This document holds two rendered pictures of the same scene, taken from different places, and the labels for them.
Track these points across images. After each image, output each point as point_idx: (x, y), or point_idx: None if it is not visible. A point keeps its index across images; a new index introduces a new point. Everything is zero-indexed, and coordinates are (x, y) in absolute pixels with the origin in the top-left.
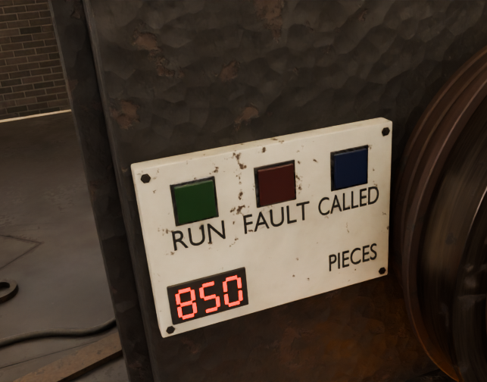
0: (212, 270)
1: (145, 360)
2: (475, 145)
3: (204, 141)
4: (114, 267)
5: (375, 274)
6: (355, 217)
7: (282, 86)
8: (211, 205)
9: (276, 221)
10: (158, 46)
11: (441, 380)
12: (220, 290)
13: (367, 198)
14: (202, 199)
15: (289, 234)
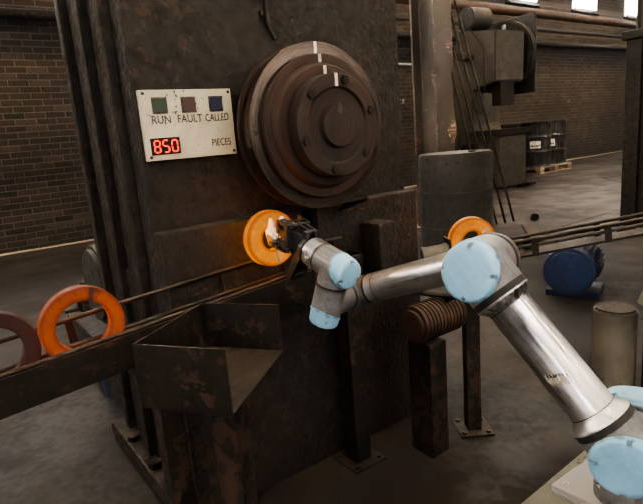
0: (166, 135)
1: (136, 199)
2: (252, 85)
3: (161, 87)
4: (123, 150)
5: (231, 151)
6: (220, 124)
7: (188, 71)
8: (165, 107)
9: (190, 120)
10: (145, 51)
11: None
12: (170, 144)
13: (224, 117)
14: (162, 104)
15: (195, 126)
